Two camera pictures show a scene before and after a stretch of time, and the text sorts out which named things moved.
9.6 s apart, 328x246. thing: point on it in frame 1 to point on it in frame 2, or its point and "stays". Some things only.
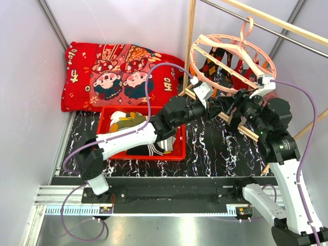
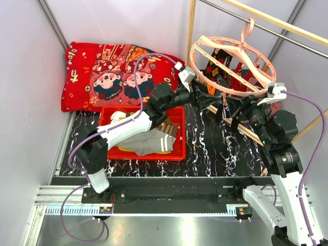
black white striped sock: [152, 149] to [226, 114]
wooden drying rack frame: [270, 17] stays
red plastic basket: [103, 122] stays
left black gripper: [213, 108] to [201, 99]
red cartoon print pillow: [96, 76] stays
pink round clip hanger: [227, 64] stays
